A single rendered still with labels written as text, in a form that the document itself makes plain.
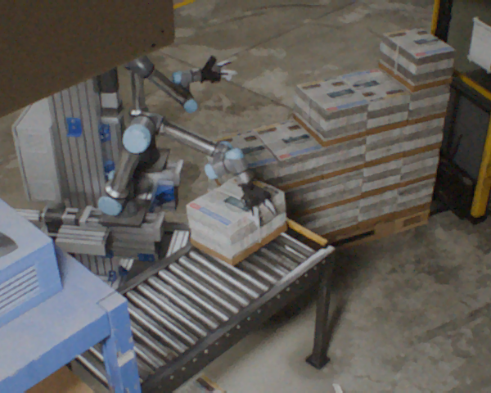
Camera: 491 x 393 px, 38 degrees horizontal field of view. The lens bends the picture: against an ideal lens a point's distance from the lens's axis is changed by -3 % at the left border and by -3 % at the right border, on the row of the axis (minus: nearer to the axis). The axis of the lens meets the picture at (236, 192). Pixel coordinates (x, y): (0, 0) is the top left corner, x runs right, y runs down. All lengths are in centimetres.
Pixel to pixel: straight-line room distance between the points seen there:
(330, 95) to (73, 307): 247
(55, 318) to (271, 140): 237
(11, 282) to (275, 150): 235
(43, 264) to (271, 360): 214
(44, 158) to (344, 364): 195
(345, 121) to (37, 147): 172
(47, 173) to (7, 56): 345
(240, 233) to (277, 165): 87
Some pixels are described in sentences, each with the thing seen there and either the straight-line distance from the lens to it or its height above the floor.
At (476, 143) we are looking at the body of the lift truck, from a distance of 516.
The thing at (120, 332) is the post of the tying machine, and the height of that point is 144.
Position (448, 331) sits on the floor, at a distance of 440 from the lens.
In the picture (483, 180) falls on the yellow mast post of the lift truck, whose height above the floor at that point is 40.
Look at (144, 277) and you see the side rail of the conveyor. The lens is 343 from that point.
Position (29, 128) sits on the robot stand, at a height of 123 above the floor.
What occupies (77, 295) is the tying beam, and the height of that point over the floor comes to 154.
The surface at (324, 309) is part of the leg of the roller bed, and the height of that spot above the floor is 43.
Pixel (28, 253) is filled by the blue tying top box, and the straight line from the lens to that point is 216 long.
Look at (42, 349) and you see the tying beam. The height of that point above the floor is 155.
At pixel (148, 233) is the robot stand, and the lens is 379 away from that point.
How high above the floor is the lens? 309
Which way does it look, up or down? 36 degrees down
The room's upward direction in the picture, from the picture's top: 1 degrees counter-clockwise
